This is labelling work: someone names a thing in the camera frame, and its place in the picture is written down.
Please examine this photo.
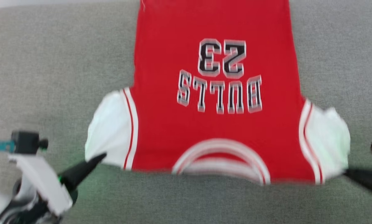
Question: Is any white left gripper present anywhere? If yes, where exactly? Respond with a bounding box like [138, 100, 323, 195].
[8, 152, 107, 217]

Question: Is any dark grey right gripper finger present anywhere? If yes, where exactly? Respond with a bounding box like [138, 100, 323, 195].
[343, 168, 372, 196]

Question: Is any red Bulls 23 jersey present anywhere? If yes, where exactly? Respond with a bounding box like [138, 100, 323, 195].
[85, 0, 351, 186]

